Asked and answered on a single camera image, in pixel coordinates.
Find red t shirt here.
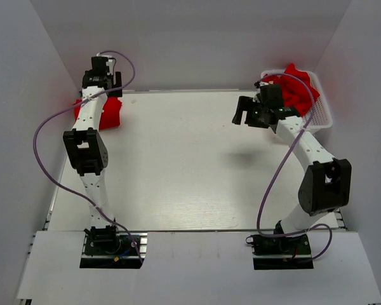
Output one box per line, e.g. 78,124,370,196
72,95,122,131

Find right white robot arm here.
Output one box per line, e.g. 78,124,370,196
232,82,352,254

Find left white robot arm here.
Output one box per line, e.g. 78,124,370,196
63,54,122,254

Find red shirts pile in basket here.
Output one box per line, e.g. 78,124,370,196
264,63,320,116

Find white plastic basket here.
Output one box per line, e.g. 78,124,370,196
255,68,333,133

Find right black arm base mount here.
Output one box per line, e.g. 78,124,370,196
246,234,314,271

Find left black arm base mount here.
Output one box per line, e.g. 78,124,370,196
79,226,147,269

